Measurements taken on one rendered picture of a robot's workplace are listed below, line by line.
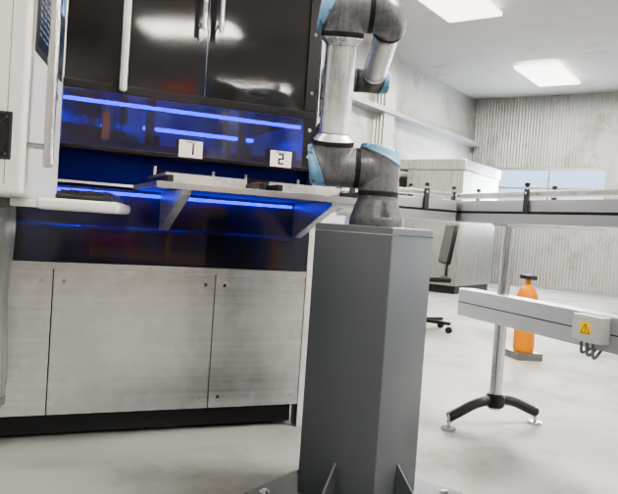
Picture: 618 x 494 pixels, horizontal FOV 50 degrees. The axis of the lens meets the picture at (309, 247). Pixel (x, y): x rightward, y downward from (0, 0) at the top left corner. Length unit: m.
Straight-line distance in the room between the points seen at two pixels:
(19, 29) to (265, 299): 1.26
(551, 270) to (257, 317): 9.67
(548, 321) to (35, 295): 1.79
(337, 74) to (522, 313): 1.29
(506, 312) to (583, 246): 9.02
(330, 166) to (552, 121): 10.35
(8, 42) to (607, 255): 10.61
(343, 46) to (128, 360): 1.29
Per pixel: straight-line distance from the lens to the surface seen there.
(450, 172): 9.08
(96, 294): 2.36
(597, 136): 11.86
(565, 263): 11.81
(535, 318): 2.64
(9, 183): 1.78
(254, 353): 2.51
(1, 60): 1.82
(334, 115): 1.84
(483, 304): 2.88
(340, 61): 1.84
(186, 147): 2.40
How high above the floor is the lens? 0.78
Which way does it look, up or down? 2 degrees down
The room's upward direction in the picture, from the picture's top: 4 degrees clockwise
